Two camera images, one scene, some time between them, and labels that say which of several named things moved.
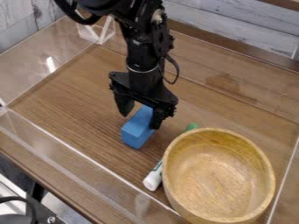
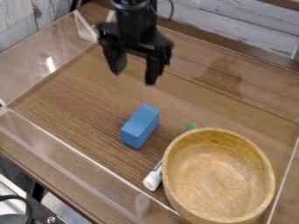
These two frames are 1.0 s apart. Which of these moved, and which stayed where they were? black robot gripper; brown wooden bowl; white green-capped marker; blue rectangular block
Moved: black robot gripper
Stayed: white green-capped marker; brown wooden bowl; blue rectangular block
